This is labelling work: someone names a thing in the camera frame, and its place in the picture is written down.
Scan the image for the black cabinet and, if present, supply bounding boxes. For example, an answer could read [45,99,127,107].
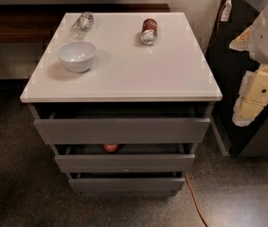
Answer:
[205,0,268,157]

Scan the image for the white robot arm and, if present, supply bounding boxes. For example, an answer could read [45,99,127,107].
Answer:
[229,4,268,127]

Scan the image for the red apple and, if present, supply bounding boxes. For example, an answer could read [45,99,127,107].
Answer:
[103,144,118,153]

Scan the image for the dark wooden bench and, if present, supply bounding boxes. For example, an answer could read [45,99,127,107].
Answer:
[0,4,170,43]

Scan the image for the white paper tag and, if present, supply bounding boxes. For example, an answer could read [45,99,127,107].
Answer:
[221,0,232,22]

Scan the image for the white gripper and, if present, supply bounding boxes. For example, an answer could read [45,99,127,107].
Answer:
[229,4,268,127]

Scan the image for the white top drawer cabinet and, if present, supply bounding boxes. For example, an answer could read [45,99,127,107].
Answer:
[20,11,223,197]

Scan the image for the red soda can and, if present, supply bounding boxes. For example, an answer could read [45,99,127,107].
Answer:
[140,18,157,45]

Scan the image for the white bowl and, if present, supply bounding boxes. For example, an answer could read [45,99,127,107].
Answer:
[57,42,97,73]

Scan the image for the orange cable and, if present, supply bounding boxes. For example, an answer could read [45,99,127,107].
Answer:
[184,0,268,227]

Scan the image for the grey top drawer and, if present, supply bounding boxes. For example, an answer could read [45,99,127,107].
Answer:
[34,117,210,145]

